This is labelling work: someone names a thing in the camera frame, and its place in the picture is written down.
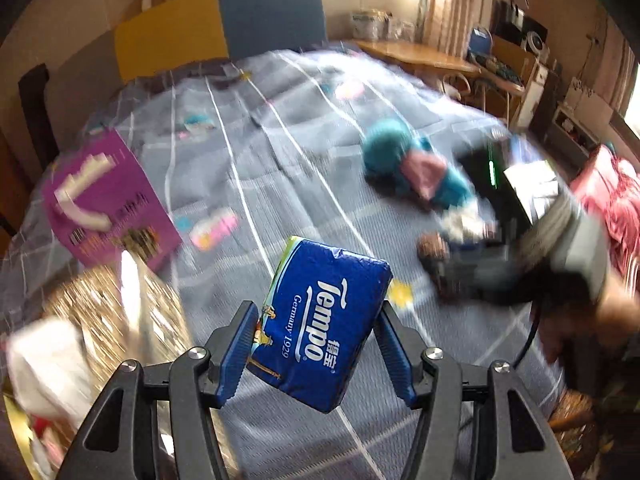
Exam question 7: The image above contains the blue tissue packet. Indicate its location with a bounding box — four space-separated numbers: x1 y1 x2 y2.
245 235 393 415

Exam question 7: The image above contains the white shelf unit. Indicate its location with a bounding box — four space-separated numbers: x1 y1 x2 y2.
547 77 621 163

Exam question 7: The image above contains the person's right hand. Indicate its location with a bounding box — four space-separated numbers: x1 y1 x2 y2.
542 275 640 363

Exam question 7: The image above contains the black cable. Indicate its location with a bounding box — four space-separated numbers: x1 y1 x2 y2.
512 300 543 367

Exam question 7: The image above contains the black stereo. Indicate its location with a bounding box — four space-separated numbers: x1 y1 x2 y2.
490 0 551 56

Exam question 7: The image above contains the teal pink knit toy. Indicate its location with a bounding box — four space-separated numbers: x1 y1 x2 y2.
362 119 476 211

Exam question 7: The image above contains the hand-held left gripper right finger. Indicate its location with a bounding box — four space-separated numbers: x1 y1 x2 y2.
377 301 576 480

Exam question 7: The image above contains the wicker basket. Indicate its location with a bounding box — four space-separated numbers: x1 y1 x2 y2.
550 390 601 461

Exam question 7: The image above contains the grey yellow blue headboard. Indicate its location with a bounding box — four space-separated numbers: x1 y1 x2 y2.
47 0 329 106

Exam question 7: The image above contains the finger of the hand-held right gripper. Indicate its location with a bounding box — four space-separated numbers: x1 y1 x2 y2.
434 240 511 306

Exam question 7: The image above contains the gold ornate tissue box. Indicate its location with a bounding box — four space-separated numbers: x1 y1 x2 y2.
5 250 198 480

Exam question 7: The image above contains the brown scrunchie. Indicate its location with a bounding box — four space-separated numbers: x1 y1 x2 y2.
417 232 453 281

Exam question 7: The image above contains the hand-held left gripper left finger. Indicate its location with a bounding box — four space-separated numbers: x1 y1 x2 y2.
60 301 261 480

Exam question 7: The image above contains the purple tissue box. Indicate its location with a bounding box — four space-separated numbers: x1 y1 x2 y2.
42 129 183 268

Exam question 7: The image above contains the grey checked quilt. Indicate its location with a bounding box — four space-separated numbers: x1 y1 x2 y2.
0 40 571 480

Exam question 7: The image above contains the white storage box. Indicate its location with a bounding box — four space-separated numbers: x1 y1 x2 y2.
350 10 393 41

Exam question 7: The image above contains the pink cloth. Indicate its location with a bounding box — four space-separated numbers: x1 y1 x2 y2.
570 144 640 291

